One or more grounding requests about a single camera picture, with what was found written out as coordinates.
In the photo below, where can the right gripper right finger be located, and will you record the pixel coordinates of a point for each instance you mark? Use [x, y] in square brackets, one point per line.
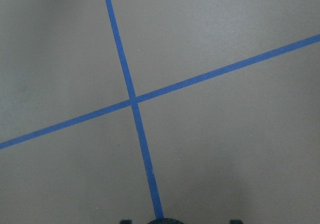
[236, 221]

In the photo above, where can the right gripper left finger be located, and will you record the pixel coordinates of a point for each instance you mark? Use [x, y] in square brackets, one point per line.
[125, 221]

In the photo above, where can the black mesh pen cup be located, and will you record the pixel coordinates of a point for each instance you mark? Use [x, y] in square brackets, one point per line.
[165, 221]

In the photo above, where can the brown paper table cover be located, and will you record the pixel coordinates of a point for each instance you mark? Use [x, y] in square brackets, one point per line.
[206, 110]

